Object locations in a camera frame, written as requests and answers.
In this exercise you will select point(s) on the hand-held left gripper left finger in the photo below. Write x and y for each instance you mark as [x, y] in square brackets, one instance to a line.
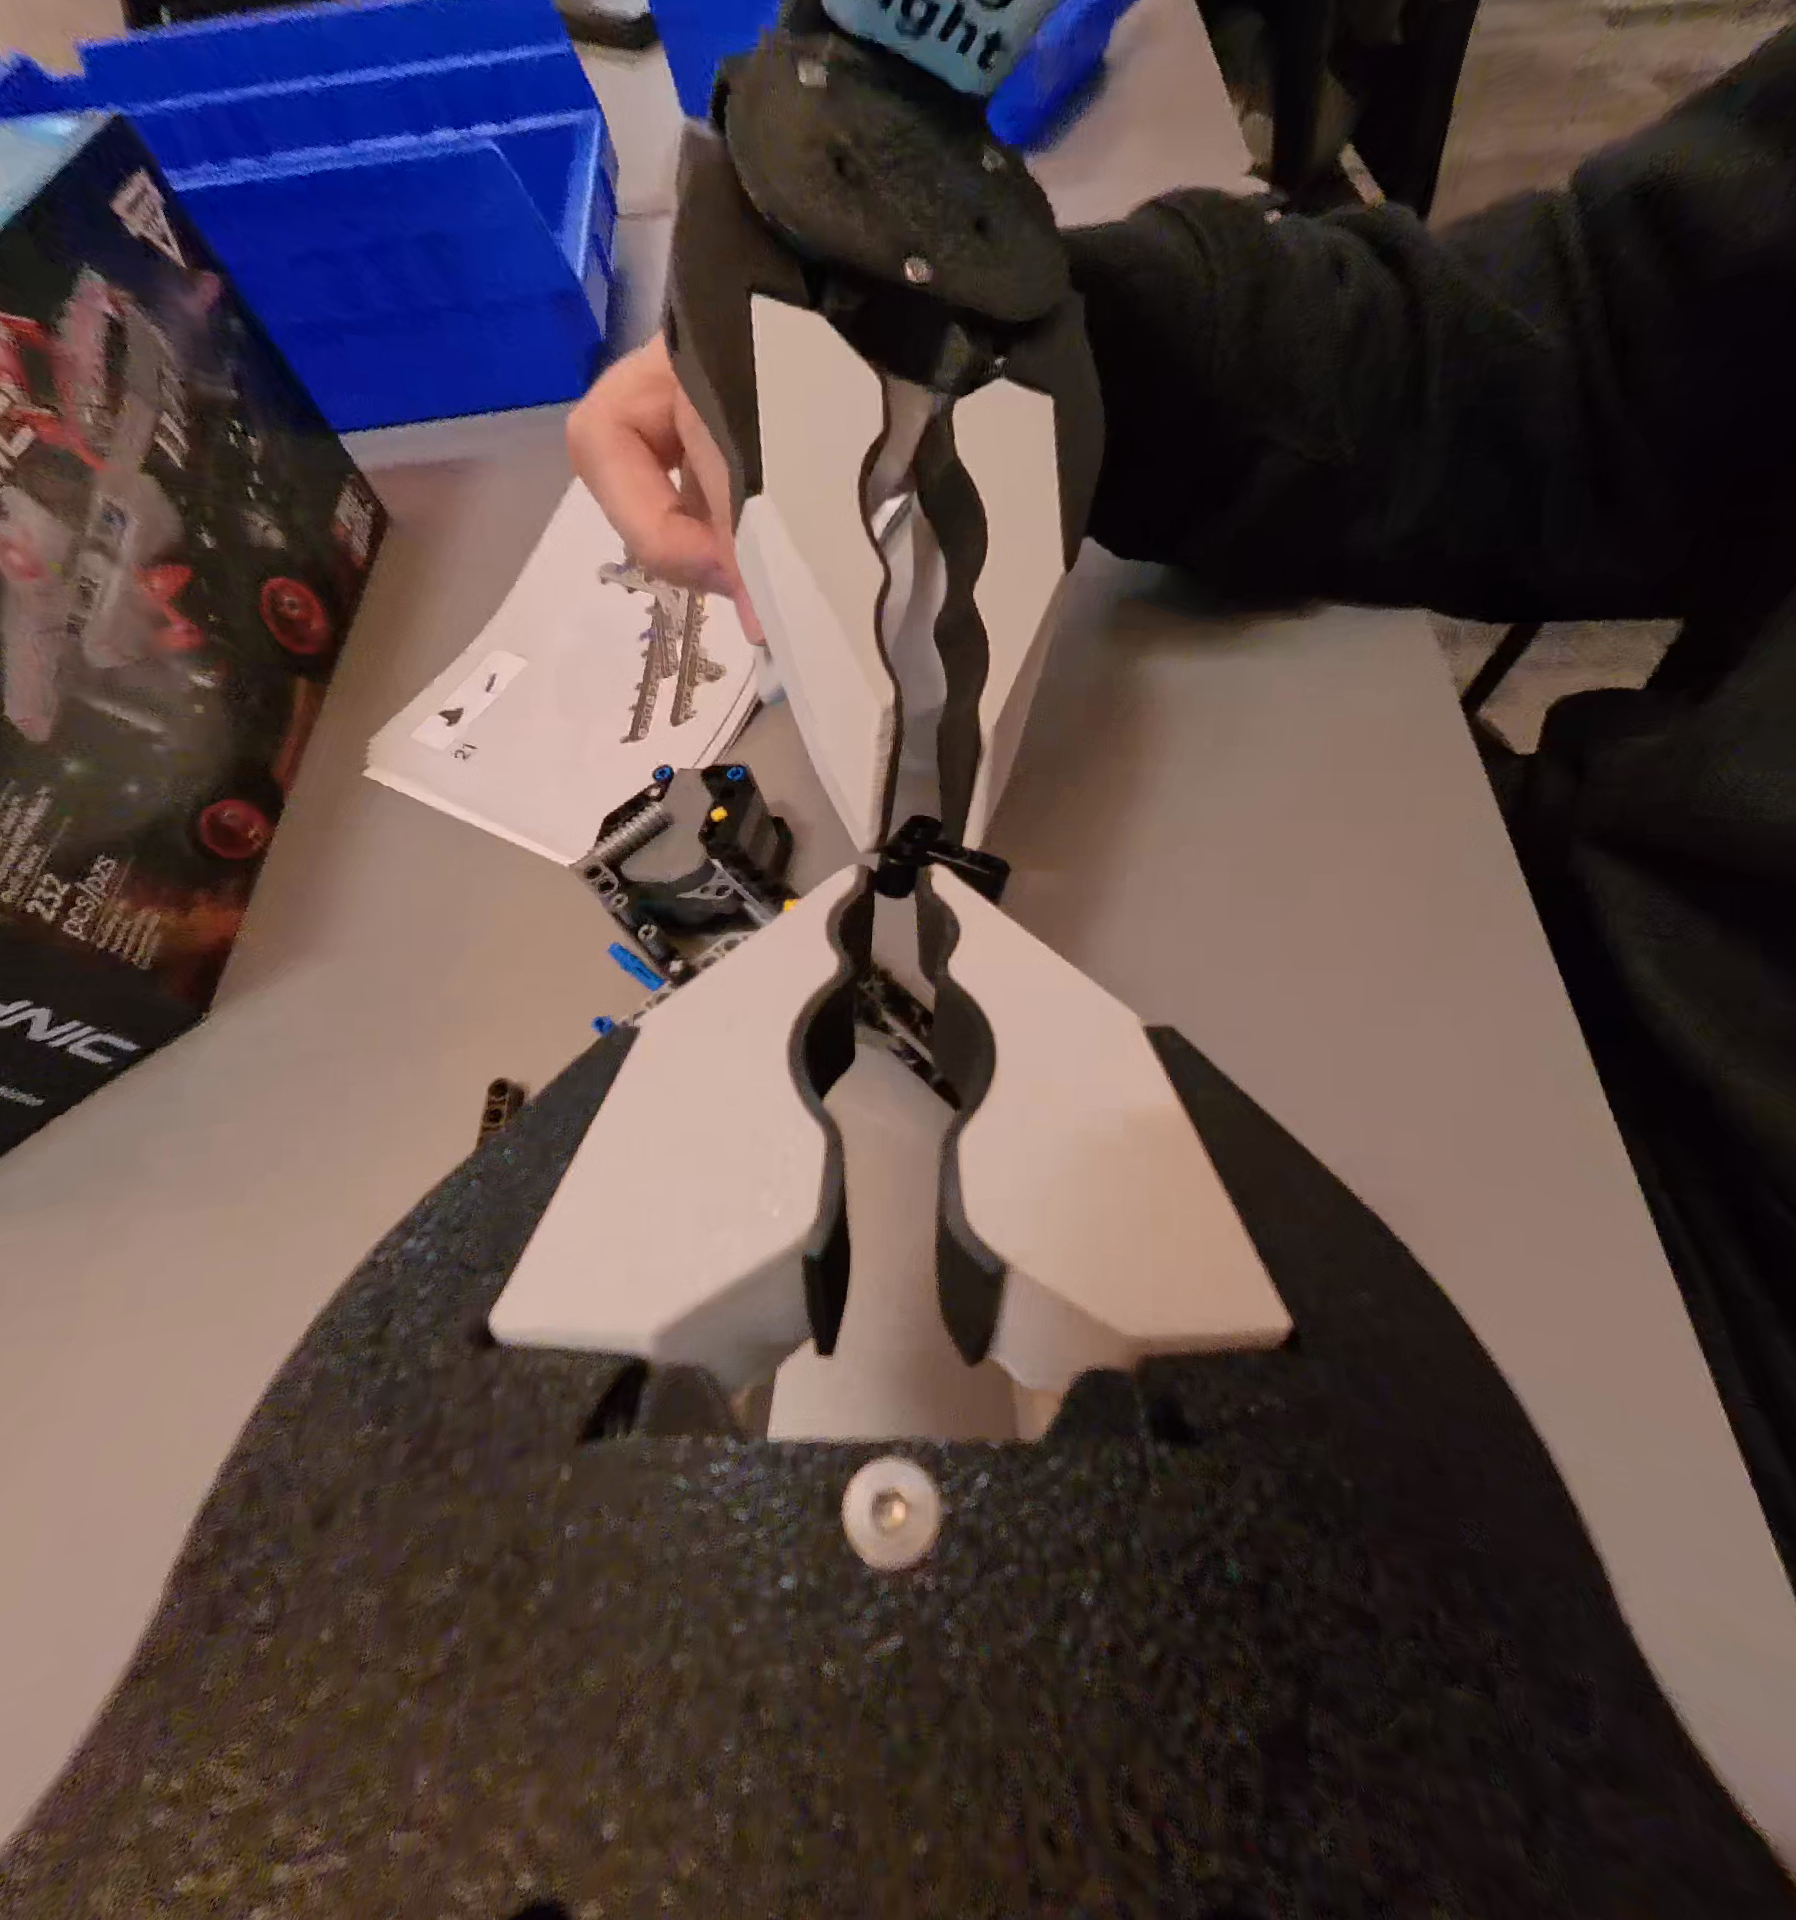
[659, 1200]

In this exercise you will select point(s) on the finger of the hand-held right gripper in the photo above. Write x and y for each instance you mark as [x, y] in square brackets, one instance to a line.
[816, 450]
[1022, 526]

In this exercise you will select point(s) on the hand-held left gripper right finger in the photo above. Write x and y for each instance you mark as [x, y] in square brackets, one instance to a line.
[1124, 1200]

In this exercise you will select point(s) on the grey black toy brick model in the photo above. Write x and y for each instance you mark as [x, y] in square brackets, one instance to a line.
[688, 853]

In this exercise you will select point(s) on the person's right forearm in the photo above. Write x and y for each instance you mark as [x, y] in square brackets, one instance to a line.
[1366, 422]

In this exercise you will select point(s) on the grey desk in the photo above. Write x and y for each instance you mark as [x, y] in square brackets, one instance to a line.
[1291, 975]

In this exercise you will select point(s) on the person's right hand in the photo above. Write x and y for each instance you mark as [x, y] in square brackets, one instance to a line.
[642, 467]

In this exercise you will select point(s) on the long black toy beam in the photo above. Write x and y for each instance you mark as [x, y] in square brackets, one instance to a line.
[502, 1103]

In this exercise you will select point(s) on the blue storage bin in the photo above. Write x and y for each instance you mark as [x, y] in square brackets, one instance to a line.
[390, 302]
[1056, 76]

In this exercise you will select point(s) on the white instruction booklet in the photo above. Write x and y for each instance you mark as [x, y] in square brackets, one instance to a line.
[538, 703]

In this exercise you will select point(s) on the person's black clothed body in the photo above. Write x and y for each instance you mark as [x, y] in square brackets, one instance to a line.
[1739, 1048]

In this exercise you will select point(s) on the black toy set box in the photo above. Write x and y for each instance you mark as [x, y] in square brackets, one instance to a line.
[119, 599]

